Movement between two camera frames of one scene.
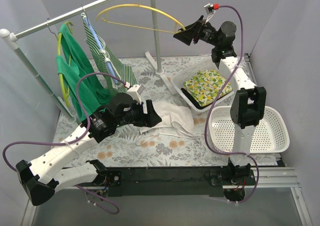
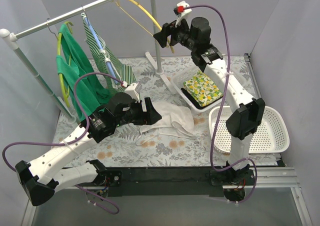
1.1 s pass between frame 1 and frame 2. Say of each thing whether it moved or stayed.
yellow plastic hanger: moved
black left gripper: stayed
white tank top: stayed
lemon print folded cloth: stayed
